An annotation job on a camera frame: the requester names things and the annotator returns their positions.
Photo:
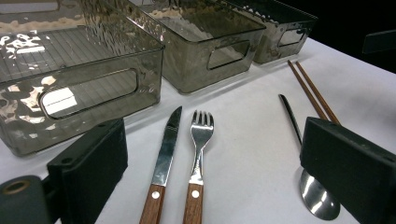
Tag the brown wooden chopstick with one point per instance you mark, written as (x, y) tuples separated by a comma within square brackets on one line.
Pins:
[(306, 90), (317, 91)]

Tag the white table sheet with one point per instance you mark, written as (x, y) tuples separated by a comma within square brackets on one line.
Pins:
[(249, 140)]

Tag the steel spoon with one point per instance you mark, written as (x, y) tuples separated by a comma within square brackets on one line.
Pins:
[(317, 199)]

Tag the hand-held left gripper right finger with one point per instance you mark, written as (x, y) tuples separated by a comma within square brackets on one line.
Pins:
[(351, 168)]

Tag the smoky clear plastic bin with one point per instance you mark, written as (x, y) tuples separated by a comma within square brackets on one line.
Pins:
[(267, 46), (149, 77), (186, 68)]

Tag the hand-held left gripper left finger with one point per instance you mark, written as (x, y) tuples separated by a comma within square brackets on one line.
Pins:
[(90, 161)]

